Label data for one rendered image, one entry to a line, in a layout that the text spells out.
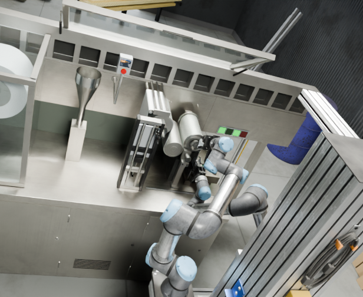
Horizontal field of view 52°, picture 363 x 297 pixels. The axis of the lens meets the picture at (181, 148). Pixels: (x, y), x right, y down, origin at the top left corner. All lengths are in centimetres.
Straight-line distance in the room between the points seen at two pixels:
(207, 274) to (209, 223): 176
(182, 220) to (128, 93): 117
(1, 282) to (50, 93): 136
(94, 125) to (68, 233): 74
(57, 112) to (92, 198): 67
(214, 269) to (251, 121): 137
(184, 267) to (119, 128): 116
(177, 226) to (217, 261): 189
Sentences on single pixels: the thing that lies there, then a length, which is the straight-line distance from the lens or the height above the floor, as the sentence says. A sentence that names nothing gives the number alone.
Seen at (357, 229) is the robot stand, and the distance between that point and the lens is 139.
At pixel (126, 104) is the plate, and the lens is 256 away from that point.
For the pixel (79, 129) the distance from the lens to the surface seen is 235.
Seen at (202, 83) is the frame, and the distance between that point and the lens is 263.
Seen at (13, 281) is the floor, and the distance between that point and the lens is 300.
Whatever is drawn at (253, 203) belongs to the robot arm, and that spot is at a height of 133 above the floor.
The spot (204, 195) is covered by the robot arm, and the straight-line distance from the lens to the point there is 225.
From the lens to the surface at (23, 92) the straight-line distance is 193.
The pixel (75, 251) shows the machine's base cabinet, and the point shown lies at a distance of 267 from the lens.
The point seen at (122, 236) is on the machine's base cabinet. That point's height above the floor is 60.
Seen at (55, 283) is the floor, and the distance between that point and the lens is 300.
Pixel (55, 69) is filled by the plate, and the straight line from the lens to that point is 246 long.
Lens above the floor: 255
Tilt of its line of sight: 34 degrees down
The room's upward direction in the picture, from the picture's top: 22 degrees clockwise
